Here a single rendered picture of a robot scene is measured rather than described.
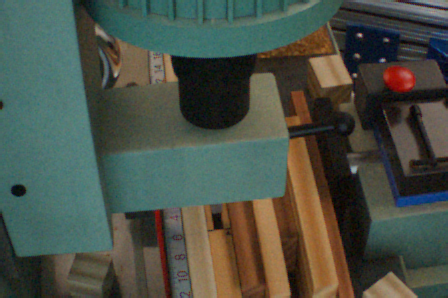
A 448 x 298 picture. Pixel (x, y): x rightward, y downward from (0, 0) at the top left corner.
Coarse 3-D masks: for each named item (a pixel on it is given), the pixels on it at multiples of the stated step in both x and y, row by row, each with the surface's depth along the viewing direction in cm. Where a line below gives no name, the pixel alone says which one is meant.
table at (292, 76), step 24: (336, 48) 93; (264, 72) 90; (288, 72) 90; (288, 96) 88; (312, 120) 86; (360, 264) 74; (384, 264) 74; (360, 288) 72; (408, 288) 72; (432, 288) 76
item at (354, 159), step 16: (320, 112) 73; (320, 144) 74; (336, 144) 71; (336, 160) 70; (352, 160) 74; (368, 160) 74; (336, 176) 69; (352, 176) 74; (336, 192) 70; (336, 208) 72
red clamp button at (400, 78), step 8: (384, 72) 73; (392, 72) 72; (400, 72) 72; (408, 72) 72; (384, 80) 72; (392, 80) 72; (400, 80) 72; (408, 80) 72; (392, 88) 72; (400, 88) 71; (408, 88) 72
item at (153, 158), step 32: (128, 96) 64; (160, 96) 64; (256, 96) 64; (128, 128) 62; (160, 128) 62; (192, 128) 62; (256, 128) 62; (128, 160) 61; (160, 160) 61; (192, 160) 62; (224, 160) 62; (256, 160) 63; (128, 192) 63; (160, 192) 64; (192, 192) 64; (224, 192) 65; (256, 192) 65
